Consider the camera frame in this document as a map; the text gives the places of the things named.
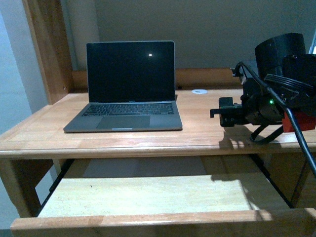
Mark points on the wooden desk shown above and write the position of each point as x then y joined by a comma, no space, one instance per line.
29,149

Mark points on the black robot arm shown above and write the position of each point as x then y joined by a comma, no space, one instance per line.
285,67

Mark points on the white cable grommet cap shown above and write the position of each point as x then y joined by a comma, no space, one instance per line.
199,91

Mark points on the wooden pull-out keyboard tray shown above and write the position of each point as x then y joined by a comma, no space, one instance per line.
225,196

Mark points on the grey open laptop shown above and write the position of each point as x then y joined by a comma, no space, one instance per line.
131,87

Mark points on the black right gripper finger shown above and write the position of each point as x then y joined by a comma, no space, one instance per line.
226,108

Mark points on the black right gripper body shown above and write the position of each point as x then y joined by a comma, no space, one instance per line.
257,108

